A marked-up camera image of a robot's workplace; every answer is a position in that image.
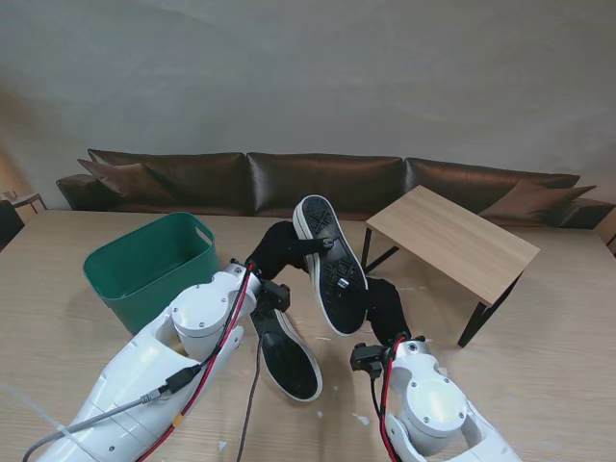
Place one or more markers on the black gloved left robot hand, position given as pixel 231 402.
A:
pixel 279 245

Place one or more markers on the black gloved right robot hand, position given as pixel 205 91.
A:
pixel 390 313

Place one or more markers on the yellow canvas sneaker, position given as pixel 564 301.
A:
pixel 337 298
pixel 289 361

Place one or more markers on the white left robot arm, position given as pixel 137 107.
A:
pixel 144 375

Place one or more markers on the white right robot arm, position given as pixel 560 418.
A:
pixel 433 404

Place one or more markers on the dark brown leather sofa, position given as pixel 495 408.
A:
pixel 322 183

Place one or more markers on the small wooden shelf black legs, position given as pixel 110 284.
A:
pixel 452 236

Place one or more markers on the green plastic basket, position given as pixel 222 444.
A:
pixel 144 269

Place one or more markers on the brown leather cushion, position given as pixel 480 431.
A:
pixel 534 202
pixel 125 180

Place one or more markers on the wooden side table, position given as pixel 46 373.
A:
pixel 26 199

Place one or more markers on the dark chair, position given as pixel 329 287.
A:
pixel 8 221

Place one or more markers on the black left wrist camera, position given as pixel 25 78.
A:
pixel 276 296

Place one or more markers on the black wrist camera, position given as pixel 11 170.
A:
pixel 368 358
pixel 276 296

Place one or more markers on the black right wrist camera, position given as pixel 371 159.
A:
pixel 368 358

